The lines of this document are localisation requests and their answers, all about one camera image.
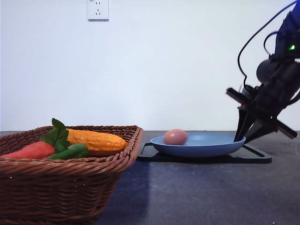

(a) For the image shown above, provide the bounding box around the white wall power socket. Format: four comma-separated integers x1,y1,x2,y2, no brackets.
88,0,109,22

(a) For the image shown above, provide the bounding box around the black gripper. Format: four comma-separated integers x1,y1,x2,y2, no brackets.
226,58,300,143

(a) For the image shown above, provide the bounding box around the brown wicker basket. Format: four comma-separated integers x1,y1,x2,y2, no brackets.
0,125,144,225

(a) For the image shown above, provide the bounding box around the black rectangular tray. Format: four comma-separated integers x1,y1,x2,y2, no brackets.
137,142,272,164

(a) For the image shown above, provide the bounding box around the orange toy carrot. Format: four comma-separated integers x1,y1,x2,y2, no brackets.
1,118,70,160

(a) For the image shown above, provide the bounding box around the yellow toy corn cob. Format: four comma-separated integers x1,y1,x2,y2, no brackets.
67,128,128,152

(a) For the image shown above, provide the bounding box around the green toy cucumber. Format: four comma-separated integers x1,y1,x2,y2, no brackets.
47,143,89,159

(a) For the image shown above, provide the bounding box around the brown egg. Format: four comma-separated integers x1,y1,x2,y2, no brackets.
164,128,188,145

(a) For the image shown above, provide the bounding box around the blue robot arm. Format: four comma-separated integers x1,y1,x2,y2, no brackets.
226,0,300,143

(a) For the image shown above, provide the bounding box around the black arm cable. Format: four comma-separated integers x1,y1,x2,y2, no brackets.
238,0,299,91

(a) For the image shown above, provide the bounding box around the blue round plate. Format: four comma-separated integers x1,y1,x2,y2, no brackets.
150,133,246,157

